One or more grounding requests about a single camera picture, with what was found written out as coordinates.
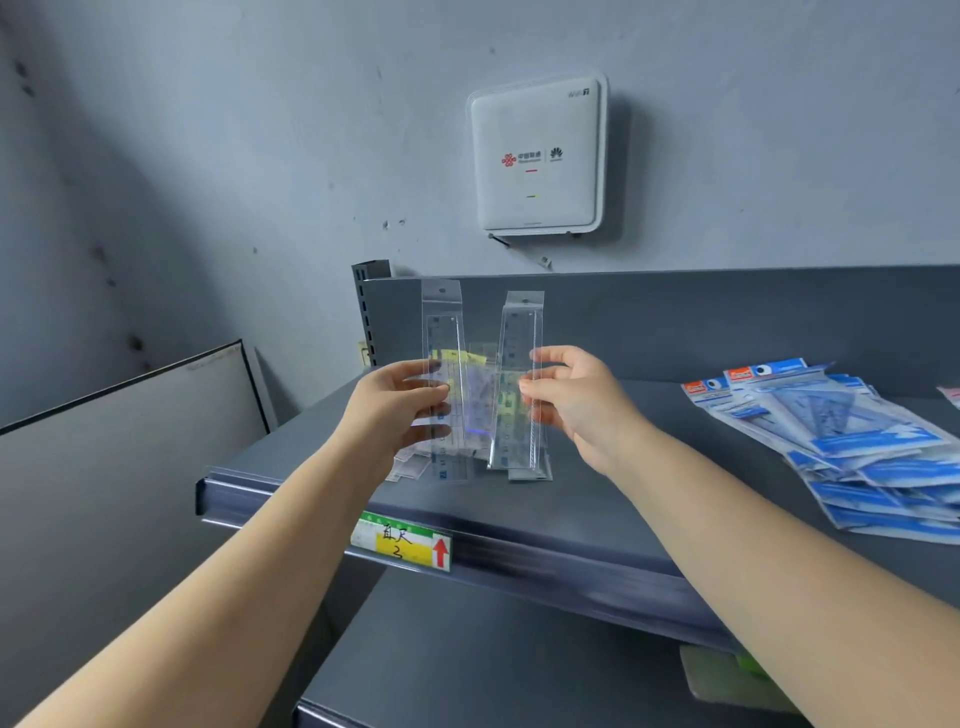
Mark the grey slotted shelf post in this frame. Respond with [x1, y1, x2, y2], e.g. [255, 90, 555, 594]
[352, 260, 394, 370]

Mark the pile of clear rulers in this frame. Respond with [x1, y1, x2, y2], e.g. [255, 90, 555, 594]
[386, 343, 555, 485]

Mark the white wall router box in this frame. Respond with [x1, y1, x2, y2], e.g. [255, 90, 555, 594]
[466, 72, 610, 238]

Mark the grey leaning board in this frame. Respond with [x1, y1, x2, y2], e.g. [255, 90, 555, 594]
[0, 339, 273, 728]

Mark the pile of blue set-square packets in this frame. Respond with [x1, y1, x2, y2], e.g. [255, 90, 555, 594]
[680, 358, 960, 547]

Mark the person's right hand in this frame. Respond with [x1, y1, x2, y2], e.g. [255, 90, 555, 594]
[518, 344, 655, 479]

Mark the thin router cable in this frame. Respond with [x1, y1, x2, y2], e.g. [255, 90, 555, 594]
[487, 231, 555, 272]

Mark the person's left forearm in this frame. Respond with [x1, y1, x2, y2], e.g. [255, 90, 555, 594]
[18, 434, 391, 728]

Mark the clear straight ruler packet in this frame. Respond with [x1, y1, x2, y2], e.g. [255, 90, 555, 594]
[487, 290, 547, 475]
[419, 278, 471, 483]

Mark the green yellow shelf price label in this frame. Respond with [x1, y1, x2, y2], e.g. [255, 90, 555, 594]
[350, 511, 454, 574]

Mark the person's left hand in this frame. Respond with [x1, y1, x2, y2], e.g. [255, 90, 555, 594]
[335, 359, 456, 483]

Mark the person's right forearm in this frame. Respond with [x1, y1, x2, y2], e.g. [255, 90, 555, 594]
[611, 431, 960, 728]

